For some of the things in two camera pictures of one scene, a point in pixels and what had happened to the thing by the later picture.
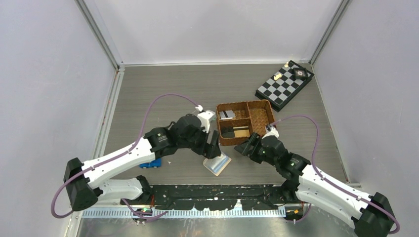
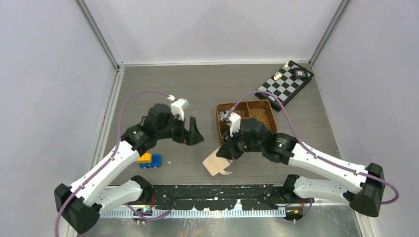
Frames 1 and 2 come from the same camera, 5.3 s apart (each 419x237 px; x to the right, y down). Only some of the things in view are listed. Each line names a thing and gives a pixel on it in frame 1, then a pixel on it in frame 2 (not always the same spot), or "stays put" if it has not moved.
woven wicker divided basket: x=237 y=121 stays put
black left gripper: x=209 y=150 -> x=187 y=137
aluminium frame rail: x=115 y=86 stays put
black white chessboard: x=279 y=90 stays put
